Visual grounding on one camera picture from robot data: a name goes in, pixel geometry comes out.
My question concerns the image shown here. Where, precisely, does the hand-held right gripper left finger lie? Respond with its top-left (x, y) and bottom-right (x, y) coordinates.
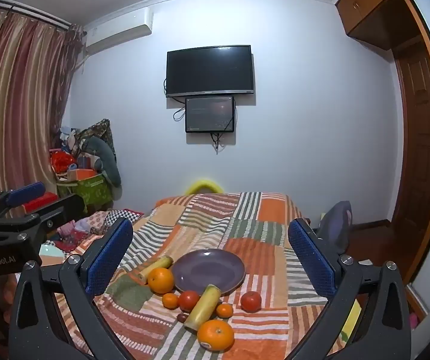
top-left (8, 217), bottom-right (135, 360)

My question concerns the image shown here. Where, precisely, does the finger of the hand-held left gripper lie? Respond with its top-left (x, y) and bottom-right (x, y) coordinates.
top-left (0, 194), bottom-right (87, 245)
top-left (0, 182), bottom-right (47, 226)

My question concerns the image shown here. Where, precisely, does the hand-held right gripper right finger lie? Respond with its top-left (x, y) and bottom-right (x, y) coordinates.
top-left (288, 217), bottom-right (415, 360)

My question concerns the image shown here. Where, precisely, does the large orange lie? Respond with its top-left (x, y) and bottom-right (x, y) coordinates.
top-left (197, 319), bottom-right (235, 352)
top-left (147, 267), bottom-right (175, 295)

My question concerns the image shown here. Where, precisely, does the red tomato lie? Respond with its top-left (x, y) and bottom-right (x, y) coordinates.
top-left (240, 291), bottom-right (262, 313)
top-left (178, 290), bottom-right (200, 313)

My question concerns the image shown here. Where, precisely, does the purple plate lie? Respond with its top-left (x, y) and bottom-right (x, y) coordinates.
top-left (172, 248), bottom-right (245, 296)

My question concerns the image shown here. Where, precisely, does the red box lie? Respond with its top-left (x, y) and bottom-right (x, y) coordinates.
top-left (23, 192), bottom-right (59, 213)

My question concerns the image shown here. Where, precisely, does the pink patterned cloth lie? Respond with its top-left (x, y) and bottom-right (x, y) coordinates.
top-left (55, 212), bottom-right (107, 253)

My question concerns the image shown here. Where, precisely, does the green box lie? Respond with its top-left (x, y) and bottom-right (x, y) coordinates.
top-left (56, 173), bottom-right (111, 211)

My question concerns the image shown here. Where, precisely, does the orange box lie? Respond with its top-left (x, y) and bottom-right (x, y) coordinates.
top-left (67, 169), bottom-right (98, 183)

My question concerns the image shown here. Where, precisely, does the checkered cloth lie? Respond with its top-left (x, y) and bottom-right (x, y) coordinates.
top-left (106, 209), bottom-right (145, 226)

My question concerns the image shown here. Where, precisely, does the red plastic bag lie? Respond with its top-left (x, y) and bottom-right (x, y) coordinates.
top-left (50, 150), bottom-right (77, 175)

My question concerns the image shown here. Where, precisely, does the striped patchwork blanket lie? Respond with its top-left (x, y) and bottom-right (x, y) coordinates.
top-left (12, 192), bottom-right (355, 360)

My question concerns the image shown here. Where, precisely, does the grey plush toy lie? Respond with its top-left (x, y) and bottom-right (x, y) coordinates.
top-left (86, 137), bottom-right (122, 187)

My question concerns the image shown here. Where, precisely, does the yellow cloth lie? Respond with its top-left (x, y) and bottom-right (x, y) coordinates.
top-left (340, 299), bottom-right (362, 346)

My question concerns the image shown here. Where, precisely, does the patterned dark bag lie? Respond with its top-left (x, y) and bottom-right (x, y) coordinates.
top-left (75, 119), bottom-right (116, 158)

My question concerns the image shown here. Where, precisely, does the striped curtain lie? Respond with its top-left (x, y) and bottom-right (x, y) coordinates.
top-left (0, 2), bottom-right (88, 211)

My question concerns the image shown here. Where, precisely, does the wooden door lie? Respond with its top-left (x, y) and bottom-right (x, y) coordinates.
top-left (391, 43), bottom-right (430, 284)

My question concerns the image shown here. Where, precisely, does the white air conditioner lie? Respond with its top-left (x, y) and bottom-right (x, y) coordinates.
top-left (83, 7), bottom-right (154, 55)

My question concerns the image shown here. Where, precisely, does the wooden overhead cabinet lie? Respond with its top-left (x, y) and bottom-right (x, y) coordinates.
top-left (335, 0), bottom-right (419, 51)

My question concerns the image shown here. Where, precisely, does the yellow ring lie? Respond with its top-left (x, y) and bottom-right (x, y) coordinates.
top-left (187, 179), bottom-right (224, 196)

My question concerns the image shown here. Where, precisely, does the black monitor cable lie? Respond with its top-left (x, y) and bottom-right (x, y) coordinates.
top-left (173, 97), bottom-right (188, 123)
top-left (209, 131), bottom-right (227, 154)

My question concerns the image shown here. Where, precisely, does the small black wall monitor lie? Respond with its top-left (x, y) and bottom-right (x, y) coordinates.
top-left (185, 95), bottom-right (236, 134)

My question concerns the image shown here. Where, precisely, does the curtain rail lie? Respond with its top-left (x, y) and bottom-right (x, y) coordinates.
top-left (0, 0), bottom-right (85, 34)

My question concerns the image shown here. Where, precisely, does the black wall television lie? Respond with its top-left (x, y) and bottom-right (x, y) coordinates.
top-left (166, 45), bottom-right (256, 98)

